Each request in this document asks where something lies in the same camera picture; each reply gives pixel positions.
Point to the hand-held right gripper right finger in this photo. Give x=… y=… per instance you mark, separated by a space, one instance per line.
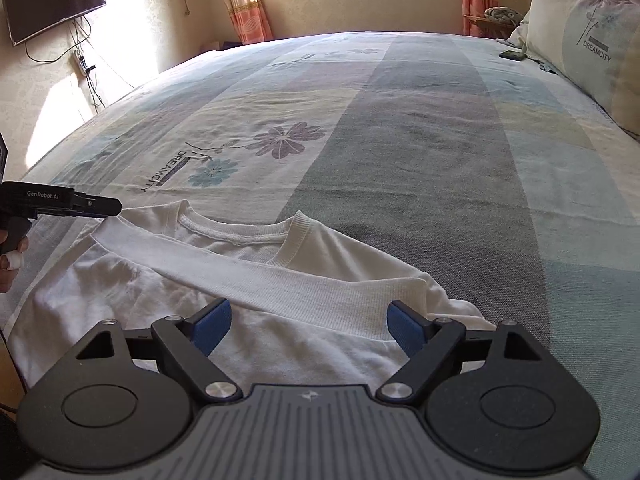
x=402 y=327

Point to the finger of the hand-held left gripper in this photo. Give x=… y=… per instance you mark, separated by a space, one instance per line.
x=97 y=206

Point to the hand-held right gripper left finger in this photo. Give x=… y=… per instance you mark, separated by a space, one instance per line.
x=212 y=325

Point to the white long-sleeve shirt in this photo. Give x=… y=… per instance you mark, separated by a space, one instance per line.
x=260 y=280

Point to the person's left hand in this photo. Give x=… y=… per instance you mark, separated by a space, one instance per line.
x=7 y=272

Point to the white power strip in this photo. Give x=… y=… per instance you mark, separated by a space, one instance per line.
x=84 y=63

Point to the dark low cabinet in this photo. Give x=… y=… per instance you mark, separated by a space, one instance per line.
x=232 y=43

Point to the black phone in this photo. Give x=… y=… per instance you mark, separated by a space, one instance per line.
x=513 y=55

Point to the wooden nightstand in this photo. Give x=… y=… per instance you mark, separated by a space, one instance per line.
x=487 y=29

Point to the small cream pillow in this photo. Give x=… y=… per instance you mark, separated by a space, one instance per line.
x=520 y=37

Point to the grey plush toy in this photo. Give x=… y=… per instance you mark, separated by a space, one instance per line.
x=502 y=14

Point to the large pastel printed pillow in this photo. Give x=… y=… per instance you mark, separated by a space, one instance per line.
x=585 y=35

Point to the black wall television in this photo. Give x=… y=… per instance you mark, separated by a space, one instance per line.
x=52 y=0

